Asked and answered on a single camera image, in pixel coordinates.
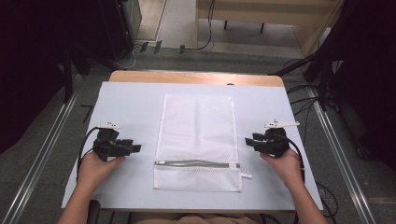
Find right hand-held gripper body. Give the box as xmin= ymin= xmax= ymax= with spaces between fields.
xmin=262 ymin=119 xmax=301 ymax=158

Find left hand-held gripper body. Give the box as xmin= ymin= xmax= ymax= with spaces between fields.
xmin=92 ymin=121 xmax=131 ymax=162

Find person's left hand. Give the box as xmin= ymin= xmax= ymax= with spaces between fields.
xmin=76 ymin=150 xmax=127 ymax=191

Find person's right hand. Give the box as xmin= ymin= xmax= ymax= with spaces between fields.
xmin=260 ymin=148 xmax=305 ymax=189

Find light grey table mat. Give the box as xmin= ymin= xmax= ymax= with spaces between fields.
xmin=61 ymin=80 xmax=324 ymax=211

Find white mesh laundry bag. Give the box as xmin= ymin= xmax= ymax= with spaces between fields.
xmin=152 ymin=93 xmax=253 ymax=193

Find black chair part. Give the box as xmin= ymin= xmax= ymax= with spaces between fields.
xmin=86 ymin=199 xmax=103 ymax=224

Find black metal stand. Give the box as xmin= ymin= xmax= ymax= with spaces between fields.
xmin=268 ymin=50 xmax=335 ymax=112
xmin=60 ymin=43 xmax=94 ymax=105

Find person's beige trousers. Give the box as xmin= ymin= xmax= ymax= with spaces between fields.
xmin=130 ymin=212 xmax=266 ymax=224

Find dark curtain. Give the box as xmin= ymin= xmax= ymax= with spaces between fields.
xmin=317 ymin=0 xmax=396 ymax=171
xmin=0 ymin=0 xmax=106 ymax=155

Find black cabinet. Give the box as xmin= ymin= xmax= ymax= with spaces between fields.
xmin=98 ymin=0 xmax=143 ymax=62

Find light wooden bench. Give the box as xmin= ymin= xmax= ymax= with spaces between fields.
xmin=194 ymin=0 xmax=345 ymax=58

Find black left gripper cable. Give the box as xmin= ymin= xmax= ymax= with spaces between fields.
xmin=76 ymin=126 xmax=101 ymax=182

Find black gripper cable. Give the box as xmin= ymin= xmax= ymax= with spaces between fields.
xmin=279 ymin=133 xmax=306 ymax=185
xmin=76 ymin=126 xmax=101 ymax=182

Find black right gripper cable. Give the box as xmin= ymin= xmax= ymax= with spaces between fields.
xmin=279 ymin=133 xmax=306 ymax=185

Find black floor cables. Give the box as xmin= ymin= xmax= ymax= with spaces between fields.
xmin=281 ymin=57 xmax=321 ymax=118

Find metal floor rail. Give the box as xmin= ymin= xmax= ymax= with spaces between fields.
xmin=0 ymin=88 xmax=80 ymax=224
xmin=306 ymin=86 xmax=377 ymax=224

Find black hanging cable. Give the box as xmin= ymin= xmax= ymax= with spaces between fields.
xmin=178 ymin=0 xmax=217 ymax=54

